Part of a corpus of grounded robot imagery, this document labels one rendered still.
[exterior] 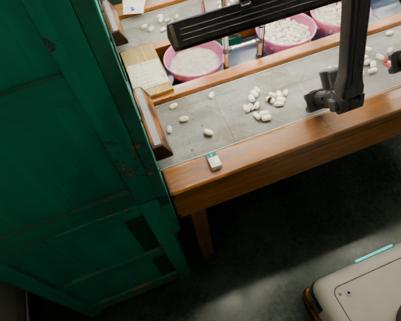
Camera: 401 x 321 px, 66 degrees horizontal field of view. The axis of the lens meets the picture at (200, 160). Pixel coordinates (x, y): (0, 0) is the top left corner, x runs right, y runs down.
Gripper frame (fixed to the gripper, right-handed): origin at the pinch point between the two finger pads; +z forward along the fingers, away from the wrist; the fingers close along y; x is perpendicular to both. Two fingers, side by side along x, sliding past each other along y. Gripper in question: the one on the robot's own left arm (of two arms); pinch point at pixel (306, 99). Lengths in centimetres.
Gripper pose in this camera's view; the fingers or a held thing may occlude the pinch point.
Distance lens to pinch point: 123.1
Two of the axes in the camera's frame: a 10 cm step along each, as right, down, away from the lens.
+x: 3.0, 9.2, 2.6
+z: -2.1, -2.0, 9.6
